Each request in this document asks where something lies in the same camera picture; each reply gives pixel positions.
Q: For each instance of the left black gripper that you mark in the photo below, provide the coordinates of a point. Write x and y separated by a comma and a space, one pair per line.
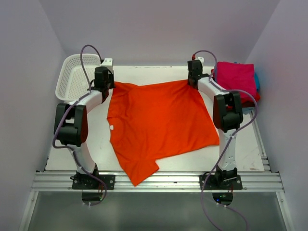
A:
111, 77

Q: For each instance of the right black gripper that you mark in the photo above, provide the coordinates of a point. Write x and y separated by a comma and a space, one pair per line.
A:
188, 78

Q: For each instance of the orange t shirt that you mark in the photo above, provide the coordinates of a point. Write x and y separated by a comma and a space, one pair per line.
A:
157, 121

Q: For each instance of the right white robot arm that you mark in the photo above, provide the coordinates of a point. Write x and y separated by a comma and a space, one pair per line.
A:
227, 118

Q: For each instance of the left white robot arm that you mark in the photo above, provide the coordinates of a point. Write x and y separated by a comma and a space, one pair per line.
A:
71, 124

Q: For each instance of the white plastic basket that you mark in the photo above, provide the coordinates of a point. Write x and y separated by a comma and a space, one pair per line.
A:
75, 75

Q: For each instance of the magenta folded t shirt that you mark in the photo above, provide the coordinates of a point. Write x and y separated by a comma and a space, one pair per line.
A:
232, 76

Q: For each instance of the dark red folded t shirt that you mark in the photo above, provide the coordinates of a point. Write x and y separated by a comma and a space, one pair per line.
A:
248, 104

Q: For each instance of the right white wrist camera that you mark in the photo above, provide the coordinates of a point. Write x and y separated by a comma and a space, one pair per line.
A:
200, 58

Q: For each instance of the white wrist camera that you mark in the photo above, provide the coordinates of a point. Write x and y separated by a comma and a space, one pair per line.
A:
108, 63
200, 58

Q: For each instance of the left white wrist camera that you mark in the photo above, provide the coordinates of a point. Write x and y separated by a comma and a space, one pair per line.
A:
108, 63

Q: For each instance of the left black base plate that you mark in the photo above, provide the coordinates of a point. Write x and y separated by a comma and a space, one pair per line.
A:
85, 182

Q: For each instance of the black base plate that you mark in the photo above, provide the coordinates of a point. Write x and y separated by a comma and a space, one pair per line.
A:
214, 184
85, 182

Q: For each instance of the aluminium mounting rail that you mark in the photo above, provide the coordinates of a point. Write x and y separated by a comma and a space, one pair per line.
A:
165, 181

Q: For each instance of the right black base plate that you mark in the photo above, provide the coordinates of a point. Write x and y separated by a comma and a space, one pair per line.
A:
214, 184

